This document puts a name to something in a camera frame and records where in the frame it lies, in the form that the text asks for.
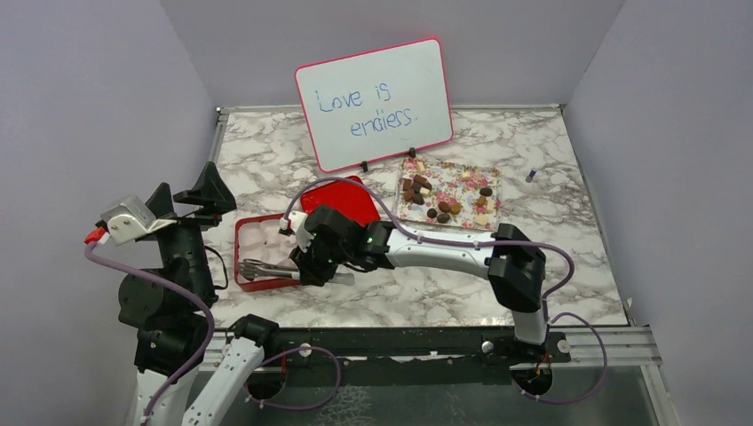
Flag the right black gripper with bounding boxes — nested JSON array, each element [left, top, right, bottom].
[[289, 233, 351, 288]]

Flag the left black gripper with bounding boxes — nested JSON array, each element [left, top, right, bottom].
[[147, 160, 237, 304]]

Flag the metal tongs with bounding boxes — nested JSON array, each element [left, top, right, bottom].
[[236, 258, 355, 287]]

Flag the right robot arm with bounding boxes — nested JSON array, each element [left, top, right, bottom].
[[280, 206, 550, 361]]

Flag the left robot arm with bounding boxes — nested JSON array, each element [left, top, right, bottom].
[[103, 162, 279, 425]]

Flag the red chocolate box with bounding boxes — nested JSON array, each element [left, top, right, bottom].
[[233, 213, 298, 293]]

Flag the red box lid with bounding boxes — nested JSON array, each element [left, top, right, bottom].
[[300, 176, 381, 230]]

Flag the floral serving tray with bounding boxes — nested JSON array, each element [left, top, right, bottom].
[[392, 158, 503, 231]]

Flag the black whiteboard stand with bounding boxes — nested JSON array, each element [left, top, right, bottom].
[[359, 147, 416, 172]]

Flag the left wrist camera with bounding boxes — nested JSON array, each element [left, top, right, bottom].
[[100, 195, 177, 245]]

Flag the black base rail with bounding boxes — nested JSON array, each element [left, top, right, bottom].
[[250, 326, 570, 387]]

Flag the white board pink frame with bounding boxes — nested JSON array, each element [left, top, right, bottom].
[[294, 37, 454, 173]]

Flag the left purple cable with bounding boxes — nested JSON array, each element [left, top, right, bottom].
[[84, 241, 216, 426]]

